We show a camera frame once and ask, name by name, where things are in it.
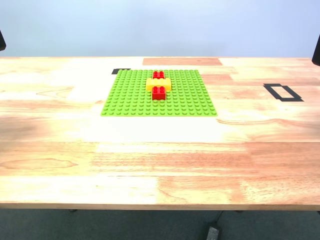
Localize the grey power adapter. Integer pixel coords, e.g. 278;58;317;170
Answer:
206;226;220;240

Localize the black floor cable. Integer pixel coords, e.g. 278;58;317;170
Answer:
211;210;225;228

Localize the black tape rectangle outline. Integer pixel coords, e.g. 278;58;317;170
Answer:
262;83;305;103

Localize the yellow rectangular brick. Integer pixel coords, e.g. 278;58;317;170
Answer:
145;77;173;92

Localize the green studded baseplate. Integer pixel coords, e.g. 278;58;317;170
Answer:
100;69;218;118

